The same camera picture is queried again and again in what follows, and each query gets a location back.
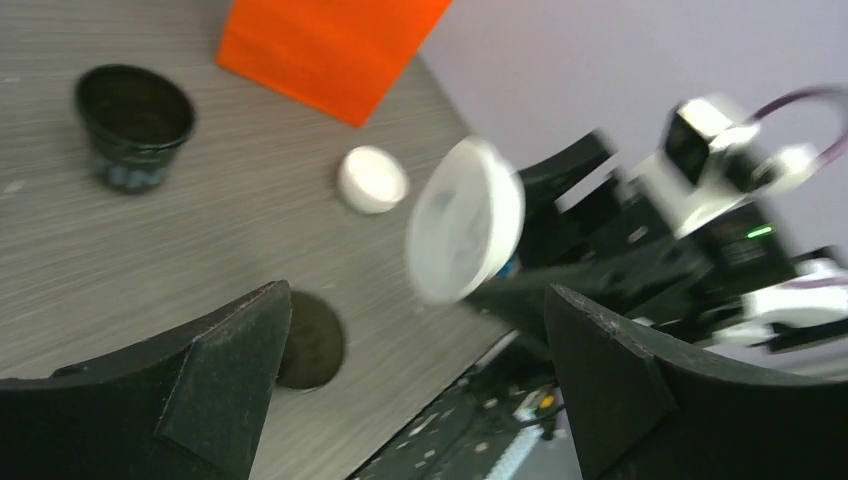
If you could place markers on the white cup lid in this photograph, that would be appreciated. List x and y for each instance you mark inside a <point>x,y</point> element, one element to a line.
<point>371,181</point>

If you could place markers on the white sip lid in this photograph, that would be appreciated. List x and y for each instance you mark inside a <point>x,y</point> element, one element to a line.
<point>465,224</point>

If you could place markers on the black paper cup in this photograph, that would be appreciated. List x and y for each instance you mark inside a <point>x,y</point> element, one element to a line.
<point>316,345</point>
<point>135,122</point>

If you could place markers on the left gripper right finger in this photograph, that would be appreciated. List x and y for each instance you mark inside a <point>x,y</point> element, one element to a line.
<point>644,405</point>

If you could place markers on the orange paper bag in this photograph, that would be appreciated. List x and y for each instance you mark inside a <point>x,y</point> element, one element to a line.
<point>340,57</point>

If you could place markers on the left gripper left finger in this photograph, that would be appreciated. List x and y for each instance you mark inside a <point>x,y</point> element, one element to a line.
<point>188,403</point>

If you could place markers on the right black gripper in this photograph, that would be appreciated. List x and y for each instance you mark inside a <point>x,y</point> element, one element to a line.
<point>633,262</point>

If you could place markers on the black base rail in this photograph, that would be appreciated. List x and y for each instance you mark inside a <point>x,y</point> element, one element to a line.
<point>503,418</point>

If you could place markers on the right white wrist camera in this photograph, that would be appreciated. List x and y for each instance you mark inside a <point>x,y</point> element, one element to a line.
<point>710,160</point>

